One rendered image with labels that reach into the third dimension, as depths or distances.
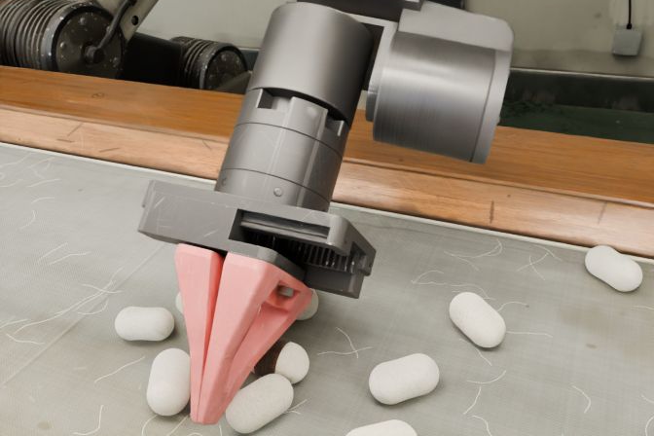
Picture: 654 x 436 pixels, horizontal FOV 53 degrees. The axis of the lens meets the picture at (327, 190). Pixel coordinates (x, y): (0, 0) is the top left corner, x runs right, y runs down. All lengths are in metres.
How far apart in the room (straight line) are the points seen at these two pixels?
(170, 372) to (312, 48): 0.17
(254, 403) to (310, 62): 0.16
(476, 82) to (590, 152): 0.22
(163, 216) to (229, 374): 0.08
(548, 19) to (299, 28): 2.09
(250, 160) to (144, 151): 0.28
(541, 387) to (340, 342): 0.11
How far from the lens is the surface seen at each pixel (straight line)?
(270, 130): 0.31
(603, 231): 0.46
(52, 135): 0.65
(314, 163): 0.31
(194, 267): 0.30
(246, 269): 0.28
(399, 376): 0.33
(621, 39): 2.36
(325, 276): 0.32
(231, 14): 2.74
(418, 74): 0.31
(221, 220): 0.29
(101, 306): 0.43
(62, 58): 0.89
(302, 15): 0.33
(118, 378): 0.39
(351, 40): 0.33
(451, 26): 0.34
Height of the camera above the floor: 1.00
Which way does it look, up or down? 32 degrees down
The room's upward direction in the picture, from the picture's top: 4 degrees counter-clockwise
